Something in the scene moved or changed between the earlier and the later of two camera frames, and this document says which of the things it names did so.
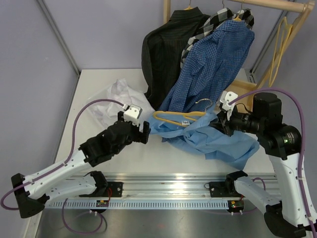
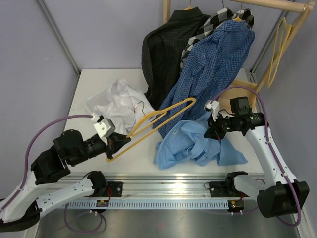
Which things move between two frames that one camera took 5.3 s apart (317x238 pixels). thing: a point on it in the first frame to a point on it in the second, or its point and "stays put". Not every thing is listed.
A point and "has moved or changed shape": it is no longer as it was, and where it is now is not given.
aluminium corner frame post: x=59 y=35 stays put
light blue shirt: x=195 y=131 has moved or changed shape
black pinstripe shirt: x=162 y=49 stays put
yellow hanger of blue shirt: x=205 y=99 to x=148 y=118
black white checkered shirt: x=211 y=24 stays put
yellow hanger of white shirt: x=285 y=29 stays put
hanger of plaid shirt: x=238 y=18 stays put
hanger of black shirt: x=189 y=7 stays put
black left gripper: x=141 y=138 to x=115 y=142
